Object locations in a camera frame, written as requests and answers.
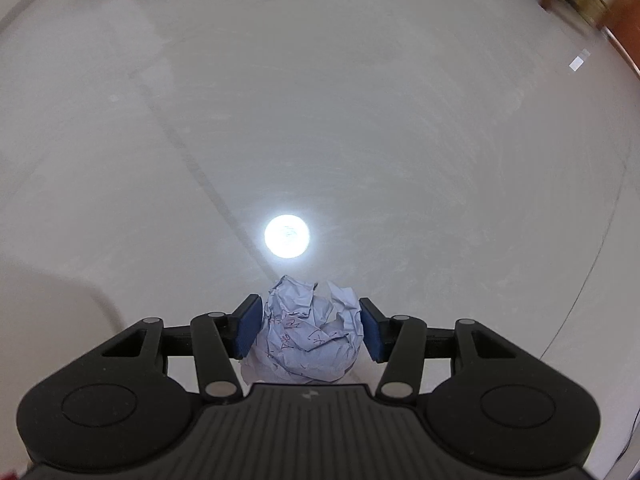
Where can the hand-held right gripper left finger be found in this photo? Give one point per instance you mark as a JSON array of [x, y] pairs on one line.
[[248, 330]]

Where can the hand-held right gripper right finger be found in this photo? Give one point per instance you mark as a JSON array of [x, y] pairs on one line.
[[372, 332]]

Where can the paper ball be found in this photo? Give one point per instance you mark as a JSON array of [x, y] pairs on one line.
[[300, 340]]

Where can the white plastic trash bin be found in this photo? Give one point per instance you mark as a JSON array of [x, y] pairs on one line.
[[35, 350]]

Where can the brown wooden door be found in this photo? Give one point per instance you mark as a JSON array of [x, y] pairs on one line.
[[625, 25]]

